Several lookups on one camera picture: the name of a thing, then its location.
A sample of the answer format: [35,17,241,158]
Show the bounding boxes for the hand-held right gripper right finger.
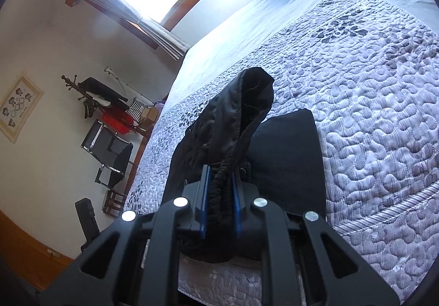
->
[231,172,401,306]

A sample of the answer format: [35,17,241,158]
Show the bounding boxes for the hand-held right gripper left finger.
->
[39,165,210,306]

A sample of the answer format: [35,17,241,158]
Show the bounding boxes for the black pants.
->
[164,67,326,264]

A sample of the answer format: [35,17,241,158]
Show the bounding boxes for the small wooden stool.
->
[103,189,126,221]

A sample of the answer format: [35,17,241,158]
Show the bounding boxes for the cardboard box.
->
[139,105,160,130]

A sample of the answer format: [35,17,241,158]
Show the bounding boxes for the black padded object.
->
[75,198,101,252]

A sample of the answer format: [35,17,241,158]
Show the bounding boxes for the striped black white cloth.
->
[128,98,148,123]

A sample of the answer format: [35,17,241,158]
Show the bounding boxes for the red bag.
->
[101,110,136,134]

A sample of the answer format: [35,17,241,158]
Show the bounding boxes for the white pole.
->
[104,67,153,101]

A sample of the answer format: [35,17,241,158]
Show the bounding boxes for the pale bed sheet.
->
[161,0,439,111]

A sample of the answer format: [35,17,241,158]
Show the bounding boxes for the lavender quilted bedspread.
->
[123,0,439,306]

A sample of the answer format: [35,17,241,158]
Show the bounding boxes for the dark coat rack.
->
[61,75,94,119]

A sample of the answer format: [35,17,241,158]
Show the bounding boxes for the striped grey curtain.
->
[77,0,189,60]

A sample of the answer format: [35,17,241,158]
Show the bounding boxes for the wooden bed side rail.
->
[125,135,150,197]

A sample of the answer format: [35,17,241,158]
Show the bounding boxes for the black metal frame chair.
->
[80,119,134,190]

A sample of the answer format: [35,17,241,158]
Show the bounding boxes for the framed wall picture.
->
[0,70,44,144]

